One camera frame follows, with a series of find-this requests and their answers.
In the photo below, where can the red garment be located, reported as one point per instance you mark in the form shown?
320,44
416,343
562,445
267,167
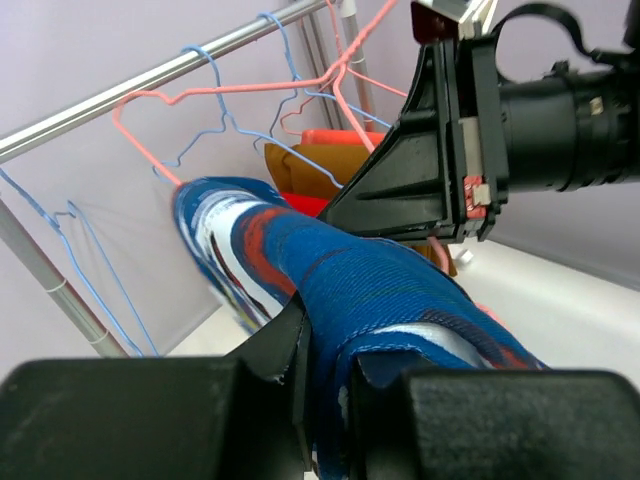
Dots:
307,205

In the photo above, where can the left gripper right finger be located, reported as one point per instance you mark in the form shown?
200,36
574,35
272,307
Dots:
411,419

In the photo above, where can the blue white patterned shorts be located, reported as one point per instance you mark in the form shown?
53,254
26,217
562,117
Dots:
361,295

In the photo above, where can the coral orange garment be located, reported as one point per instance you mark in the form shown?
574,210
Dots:
330,137

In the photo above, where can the empty pink hanger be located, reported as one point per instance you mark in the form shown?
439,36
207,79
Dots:
345,88

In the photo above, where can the silver clothes rack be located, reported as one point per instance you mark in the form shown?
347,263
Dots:
105,107

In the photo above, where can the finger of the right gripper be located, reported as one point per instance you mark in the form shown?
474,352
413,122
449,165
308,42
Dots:
402,192

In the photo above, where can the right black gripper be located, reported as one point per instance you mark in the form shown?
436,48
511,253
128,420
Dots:
565,131

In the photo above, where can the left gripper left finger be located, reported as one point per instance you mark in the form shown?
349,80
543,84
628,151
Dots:
236,416

